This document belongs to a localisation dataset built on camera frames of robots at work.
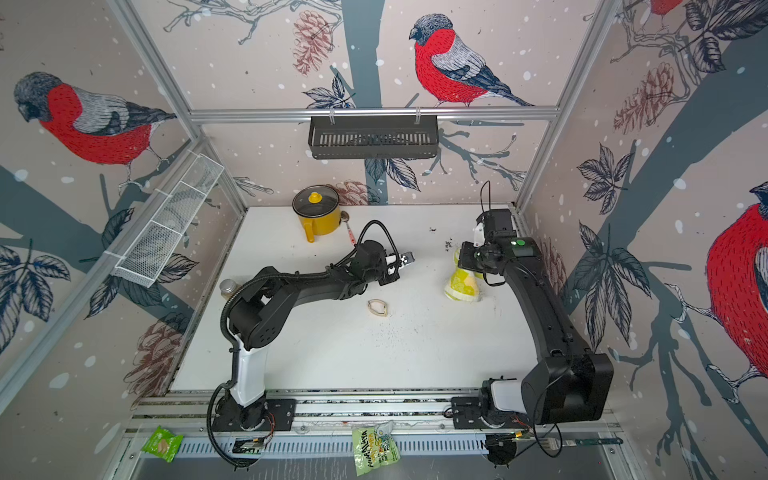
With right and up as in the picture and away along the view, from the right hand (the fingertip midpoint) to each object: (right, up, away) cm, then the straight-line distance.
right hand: (464, 254), depth 82 cm
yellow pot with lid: (-48, +15, +29) cm, 58 cm away
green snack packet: (-75, -44, -12) cm, 88 cm away
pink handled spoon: (-39, +12, +36) cm, 54 cm away
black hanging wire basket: (-27, +40, +23) cm, 54 cm away
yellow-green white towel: (-1, -8, -2) cm, 8 cm away
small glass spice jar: (-69, -10, +4) cm, 70 cm away
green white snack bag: (-25, -45, -13) cm, 53 cm away
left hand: (-16, -1, +13) cm, 21 cm away
